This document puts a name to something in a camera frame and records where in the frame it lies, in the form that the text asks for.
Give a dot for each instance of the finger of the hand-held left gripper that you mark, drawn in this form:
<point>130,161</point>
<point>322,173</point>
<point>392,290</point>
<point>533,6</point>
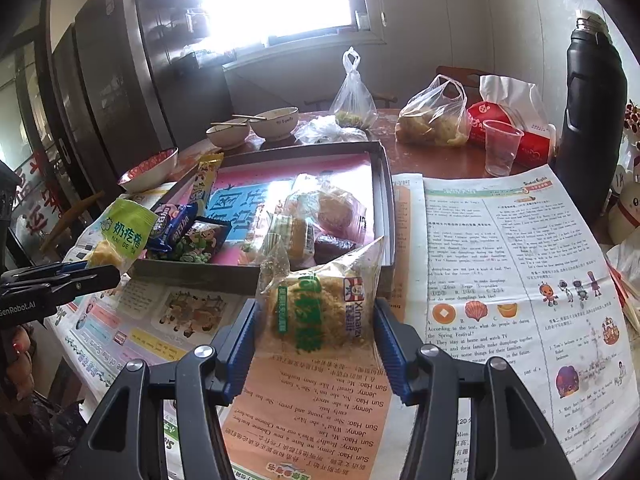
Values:
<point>75,266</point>
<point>95,277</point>

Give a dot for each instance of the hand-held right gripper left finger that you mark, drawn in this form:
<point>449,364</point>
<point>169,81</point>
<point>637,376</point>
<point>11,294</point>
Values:
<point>240,355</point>

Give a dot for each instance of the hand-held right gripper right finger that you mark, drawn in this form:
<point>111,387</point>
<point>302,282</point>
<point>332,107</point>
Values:
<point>395,355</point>

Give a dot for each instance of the green milk snack packet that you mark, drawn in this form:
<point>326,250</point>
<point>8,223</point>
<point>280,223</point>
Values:
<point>122,232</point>

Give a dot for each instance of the green print floss cake packet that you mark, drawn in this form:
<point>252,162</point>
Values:
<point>315,310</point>

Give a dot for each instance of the dark shallow cardboard box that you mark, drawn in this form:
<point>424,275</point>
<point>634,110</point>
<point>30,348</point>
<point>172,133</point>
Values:
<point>190,280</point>

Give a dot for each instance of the blue cookie packet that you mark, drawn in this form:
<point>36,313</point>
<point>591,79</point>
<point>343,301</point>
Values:
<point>170,225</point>

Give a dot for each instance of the black green pea packet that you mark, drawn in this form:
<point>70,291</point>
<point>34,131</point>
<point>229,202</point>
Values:
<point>200,245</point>

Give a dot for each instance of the dark brown roll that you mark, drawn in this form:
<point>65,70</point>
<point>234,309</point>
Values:
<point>332,249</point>

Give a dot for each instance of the small clear cake packet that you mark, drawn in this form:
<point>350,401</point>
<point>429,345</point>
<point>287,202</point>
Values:
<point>295,240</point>

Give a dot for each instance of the yellow wafer packet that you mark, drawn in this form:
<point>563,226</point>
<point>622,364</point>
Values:
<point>206,175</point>

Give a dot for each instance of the clear round pastry packet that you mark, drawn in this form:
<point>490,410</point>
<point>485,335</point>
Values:
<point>335,210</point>

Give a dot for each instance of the person's left hand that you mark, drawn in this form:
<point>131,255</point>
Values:
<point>22,350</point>

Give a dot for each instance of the colourful cartoon newspaper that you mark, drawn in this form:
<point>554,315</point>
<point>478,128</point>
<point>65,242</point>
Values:
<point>150,320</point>

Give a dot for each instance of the orange panel newspaper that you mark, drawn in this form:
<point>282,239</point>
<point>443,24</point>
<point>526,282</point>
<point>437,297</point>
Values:
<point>300,410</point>

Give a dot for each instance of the red patterned bowl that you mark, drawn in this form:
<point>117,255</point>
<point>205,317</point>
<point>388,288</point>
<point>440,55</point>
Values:
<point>147,170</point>

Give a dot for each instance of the white student newspaper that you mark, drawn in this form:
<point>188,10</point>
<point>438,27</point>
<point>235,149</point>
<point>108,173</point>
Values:
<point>500,260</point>

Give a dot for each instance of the pink and blue book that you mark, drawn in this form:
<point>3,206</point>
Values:
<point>240,205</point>

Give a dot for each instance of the grey refrigerator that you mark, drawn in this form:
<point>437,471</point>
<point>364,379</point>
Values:
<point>115,85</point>

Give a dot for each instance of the beige ceramic bowl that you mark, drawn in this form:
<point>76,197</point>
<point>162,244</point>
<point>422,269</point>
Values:
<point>275,125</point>
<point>227,136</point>

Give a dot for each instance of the wooden chopstick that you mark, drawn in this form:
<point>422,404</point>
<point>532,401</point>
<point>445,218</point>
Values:
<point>230,123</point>
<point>250,118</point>

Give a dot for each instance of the clear plastic cup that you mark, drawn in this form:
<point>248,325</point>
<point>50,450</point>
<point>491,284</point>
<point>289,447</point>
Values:
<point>500,152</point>

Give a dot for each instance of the crumpled clear plastic bag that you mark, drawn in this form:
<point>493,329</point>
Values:
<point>327,132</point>

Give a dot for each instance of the plastic bag of pastries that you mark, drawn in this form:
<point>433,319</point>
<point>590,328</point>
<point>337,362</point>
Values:
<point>432,120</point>

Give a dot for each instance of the paper wrapped chopsticks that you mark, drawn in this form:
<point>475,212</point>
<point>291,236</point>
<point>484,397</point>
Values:
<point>627,300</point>

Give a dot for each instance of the red tissue pack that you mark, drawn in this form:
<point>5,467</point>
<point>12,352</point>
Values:
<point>530,135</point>

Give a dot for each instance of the tied clear plastic bag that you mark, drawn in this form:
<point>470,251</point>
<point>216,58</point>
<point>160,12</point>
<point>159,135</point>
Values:
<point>354,100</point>

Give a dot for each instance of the white cartoon figurine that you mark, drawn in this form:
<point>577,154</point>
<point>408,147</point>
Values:
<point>625,205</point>

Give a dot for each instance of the black thermos bottle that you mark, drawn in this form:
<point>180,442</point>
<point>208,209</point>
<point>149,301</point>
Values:
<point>592,135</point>

